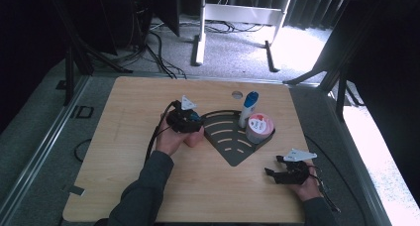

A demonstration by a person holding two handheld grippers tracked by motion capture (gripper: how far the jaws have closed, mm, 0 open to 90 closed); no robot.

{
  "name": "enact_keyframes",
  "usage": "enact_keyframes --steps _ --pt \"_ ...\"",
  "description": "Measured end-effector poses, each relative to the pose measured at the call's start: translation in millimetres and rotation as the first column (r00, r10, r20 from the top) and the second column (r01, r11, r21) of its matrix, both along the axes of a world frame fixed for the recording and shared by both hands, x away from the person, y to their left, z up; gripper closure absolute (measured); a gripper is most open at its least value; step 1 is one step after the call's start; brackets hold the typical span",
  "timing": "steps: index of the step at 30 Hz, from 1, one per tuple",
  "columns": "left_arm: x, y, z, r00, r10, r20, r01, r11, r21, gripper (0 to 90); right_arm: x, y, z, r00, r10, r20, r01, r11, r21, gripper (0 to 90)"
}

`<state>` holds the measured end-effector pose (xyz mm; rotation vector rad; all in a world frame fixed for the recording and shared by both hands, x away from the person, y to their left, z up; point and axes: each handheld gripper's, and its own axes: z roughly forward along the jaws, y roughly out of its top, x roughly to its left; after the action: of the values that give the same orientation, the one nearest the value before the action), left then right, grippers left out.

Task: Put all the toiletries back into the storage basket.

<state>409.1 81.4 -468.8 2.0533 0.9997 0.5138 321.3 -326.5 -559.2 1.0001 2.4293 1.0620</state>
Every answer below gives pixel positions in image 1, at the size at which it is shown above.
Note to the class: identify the person's left hand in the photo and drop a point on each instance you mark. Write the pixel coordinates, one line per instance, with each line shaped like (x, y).
(168, 141)

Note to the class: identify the dark computer tower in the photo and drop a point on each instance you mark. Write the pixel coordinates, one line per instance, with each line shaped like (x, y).
(132, 18)

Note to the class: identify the white desk frame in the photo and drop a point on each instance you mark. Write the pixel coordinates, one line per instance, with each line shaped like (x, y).
(242, 14)

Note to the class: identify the grey tape strip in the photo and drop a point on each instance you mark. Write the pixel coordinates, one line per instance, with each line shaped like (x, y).
(74, 189)

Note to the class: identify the black metal stand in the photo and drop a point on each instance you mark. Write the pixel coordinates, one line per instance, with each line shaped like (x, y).
(77, 51)
(340, 70)

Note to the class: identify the black slotted corner shelf rack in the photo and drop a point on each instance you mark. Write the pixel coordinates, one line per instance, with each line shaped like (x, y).
(228, 143)

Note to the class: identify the white bottle with blue cap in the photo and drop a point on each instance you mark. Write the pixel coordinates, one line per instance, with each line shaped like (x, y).
(247, 110)

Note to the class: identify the person's right hand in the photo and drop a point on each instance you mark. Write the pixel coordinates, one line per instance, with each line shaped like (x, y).
(308, 191)

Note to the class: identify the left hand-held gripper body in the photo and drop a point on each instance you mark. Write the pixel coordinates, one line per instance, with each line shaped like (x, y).
(178, 120)

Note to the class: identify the aluminium rail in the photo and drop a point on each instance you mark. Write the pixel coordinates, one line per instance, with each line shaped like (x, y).
(360, 160)
(43, 143)

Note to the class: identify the pink bottle with blue cap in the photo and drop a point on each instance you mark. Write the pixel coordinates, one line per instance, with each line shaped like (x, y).
(194, 140)

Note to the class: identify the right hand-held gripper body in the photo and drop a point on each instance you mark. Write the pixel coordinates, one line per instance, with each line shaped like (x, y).
(297, 173)

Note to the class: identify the dark curtain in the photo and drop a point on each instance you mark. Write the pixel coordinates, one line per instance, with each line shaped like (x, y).
(310, 11)

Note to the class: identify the pink jar with white lid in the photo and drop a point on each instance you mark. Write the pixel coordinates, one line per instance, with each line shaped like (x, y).
(259, 128)

